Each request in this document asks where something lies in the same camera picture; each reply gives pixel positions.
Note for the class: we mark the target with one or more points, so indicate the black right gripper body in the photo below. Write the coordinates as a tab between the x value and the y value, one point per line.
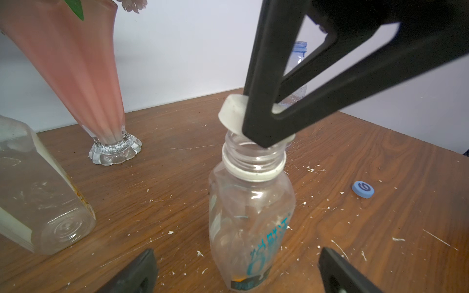
340	18

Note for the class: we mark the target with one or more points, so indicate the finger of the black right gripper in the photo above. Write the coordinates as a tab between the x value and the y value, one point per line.
267	83
414	50

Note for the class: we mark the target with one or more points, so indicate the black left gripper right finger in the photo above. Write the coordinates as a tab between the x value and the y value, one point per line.
339	276

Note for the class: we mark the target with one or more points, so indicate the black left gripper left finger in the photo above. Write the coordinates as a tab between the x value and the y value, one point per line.
139	276

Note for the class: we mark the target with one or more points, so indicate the teal print clear bottle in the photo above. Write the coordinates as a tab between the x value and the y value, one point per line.
251	202

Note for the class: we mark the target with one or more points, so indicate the green label clear bottle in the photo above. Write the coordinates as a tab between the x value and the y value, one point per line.
41	209

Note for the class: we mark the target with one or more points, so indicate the blue bottle cap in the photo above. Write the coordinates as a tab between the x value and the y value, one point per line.
363	190

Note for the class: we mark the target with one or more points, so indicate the pink vase with flowers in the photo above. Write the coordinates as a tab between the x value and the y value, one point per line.
71	45

